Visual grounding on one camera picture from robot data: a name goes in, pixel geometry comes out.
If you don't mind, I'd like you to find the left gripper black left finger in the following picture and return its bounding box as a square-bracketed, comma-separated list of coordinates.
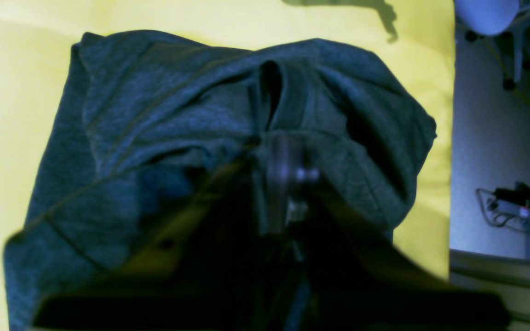
[33, 133, 288, 331]

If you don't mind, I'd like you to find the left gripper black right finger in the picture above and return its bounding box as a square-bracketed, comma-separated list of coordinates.
[286, 135, 511, 331]

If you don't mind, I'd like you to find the dark grey long-sleeve shirt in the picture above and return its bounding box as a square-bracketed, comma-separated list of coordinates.
[3, 31, 436, 331]

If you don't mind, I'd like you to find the white power strip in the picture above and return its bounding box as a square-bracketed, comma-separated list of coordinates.
[484, 200, 530, 228]

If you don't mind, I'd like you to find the white office chair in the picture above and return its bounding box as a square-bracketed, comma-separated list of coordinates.
[454, 0, 530, 91]

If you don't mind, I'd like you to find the yellow table cloth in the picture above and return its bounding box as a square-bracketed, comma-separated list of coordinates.
[0, 0, 455, 331]

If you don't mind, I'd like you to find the aluminium frame rail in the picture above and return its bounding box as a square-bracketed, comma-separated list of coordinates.
[449, 250, 530, 331]

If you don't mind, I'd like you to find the tangle of black cables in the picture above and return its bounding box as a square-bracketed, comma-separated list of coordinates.
[476, 182, 530, 263]

